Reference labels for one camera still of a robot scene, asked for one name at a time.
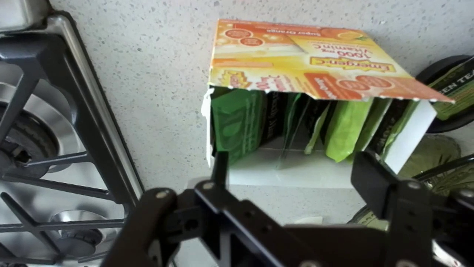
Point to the black round dish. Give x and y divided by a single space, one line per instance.
433 72

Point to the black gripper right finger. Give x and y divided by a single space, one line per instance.
381 190

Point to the green tea packets pile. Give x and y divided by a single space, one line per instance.
458 85

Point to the green glass plate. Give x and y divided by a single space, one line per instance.
437 164

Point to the black cast iron stove grate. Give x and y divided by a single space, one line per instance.
45 128

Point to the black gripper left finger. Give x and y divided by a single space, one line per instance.
212 195

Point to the steel gas stove top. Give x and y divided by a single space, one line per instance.
59 149

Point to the lime green tea packet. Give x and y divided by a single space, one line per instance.
345 128

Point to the orange cardboard tea box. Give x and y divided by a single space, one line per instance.
304 72

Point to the green black tea packet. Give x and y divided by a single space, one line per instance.
387 128

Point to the dark green tea packet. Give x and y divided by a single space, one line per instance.
237 119

